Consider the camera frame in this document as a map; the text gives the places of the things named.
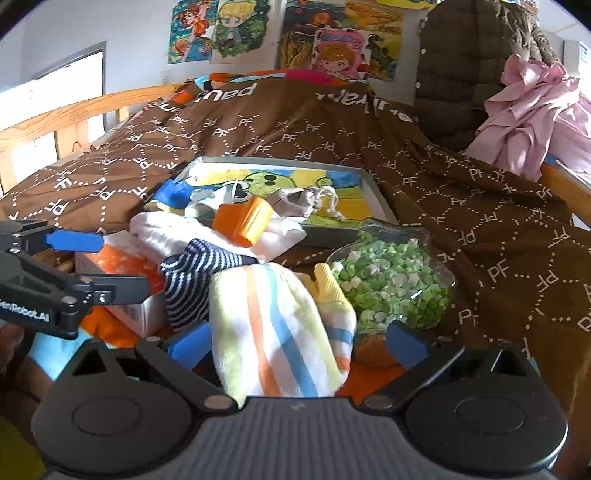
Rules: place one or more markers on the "orange-haired figure wall poster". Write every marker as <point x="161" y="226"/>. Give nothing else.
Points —
<point x="189" y="32"/>

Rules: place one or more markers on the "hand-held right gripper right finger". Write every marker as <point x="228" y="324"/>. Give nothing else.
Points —
<point x="406" y="344"/>

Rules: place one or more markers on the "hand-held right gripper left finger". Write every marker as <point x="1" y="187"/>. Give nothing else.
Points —
<point x="189" y="346"/>

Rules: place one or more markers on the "dark orange floral wall poster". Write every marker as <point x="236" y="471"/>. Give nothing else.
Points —
<point x="295" y="32"/>

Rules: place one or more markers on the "white ribbed towel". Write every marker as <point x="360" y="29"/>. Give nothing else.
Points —
<point x="157" y="235"/>

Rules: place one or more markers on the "pink pillow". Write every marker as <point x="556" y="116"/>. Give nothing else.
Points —
<point x="314" y="77"/>

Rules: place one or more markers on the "yellow cloth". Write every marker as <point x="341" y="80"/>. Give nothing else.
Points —
<point x="330" y="286"/>

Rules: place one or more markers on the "orange and white tissue box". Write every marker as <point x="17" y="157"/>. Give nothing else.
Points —
<point x="120" y="267"/>

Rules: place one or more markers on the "orange plastic cup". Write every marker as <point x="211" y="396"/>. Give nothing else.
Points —
<point x="240" y="221"/>

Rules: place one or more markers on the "orange cloth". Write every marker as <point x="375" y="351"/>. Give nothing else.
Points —
<point x="369" y="378"/>

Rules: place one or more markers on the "navy striped sock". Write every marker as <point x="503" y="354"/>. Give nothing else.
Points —
<point x="194" y="277"/>

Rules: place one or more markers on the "brown printed blanket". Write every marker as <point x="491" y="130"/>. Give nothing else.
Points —
<point x="461" y="207"/>

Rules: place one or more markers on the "pink garment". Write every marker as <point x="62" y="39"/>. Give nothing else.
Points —
<point x="521" y="120"/>

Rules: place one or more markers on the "wooden bed frame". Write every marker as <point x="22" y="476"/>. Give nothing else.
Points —
<point x="27" y="134"/>

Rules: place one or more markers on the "jar of green paper stars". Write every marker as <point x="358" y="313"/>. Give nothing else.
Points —
<point x="392" y="281"/>

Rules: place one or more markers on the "light blue cloth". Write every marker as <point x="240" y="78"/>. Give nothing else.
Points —
<point x="51" y="353"/>

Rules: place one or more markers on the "orange and teal pillow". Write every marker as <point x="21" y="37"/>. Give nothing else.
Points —
<point x="217" y="85"/>

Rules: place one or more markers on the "cartoon picture tray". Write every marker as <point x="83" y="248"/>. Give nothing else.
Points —
<point x="277" y="177"/>

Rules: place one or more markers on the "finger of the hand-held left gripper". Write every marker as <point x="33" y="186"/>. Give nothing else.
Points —
<point x="74" y="240"/>
<point x="115" y="290"/>

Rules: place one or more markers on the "pink cartoon girl wall poster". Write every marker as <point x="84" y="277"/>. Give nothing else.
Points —
<point x="339" y="55"/>

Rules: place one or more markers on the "brown quilted jacket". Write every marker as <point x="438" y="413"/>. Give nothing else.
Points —
<point x="461" y="69"/>

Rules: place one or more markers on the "blond figure wall poster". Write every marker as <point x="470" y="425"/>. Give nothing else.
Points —
<point x="238" y="27"/>

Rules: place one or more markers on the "pastel striped towel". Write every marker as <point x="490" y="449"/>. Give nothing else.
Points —
<point x="268" y="332"/>

